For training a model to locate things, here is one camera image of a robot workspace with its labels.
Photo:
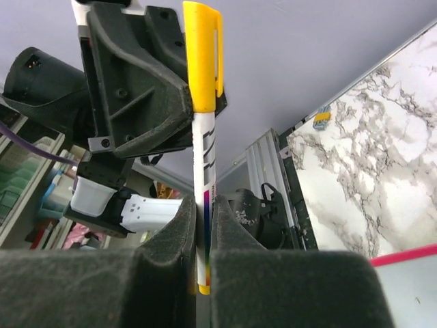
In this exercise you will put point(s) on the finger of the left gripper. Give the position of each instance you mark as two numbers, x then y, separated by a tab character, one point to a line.
167	47

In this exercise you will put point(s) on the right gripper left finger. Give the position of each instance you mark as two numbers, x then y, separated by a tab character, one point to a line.
152	285

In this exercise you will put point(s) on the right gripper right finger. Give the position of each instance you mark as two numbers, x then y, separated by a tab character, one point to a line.
252	286

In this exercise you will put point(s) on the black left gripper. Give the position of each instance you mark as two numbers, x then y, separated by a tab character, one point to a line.
136	73

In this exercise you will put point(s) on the yellow marker cap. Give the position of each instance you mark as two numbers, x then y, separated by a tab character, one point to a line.
204	54

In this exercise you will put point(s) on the pink framed whiteboard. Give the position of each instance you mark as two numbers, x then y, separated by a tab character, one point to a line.
408	279

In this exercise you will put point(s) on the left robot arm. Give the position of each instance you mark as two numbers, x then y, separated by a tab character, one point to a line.
55	95

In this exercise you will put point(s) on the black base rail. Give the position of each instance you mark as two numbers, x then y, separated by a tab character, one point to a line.
265	218

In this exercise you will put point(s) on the aluminium frame profile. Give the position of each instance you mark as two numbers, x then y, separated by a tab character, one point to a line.
265	164

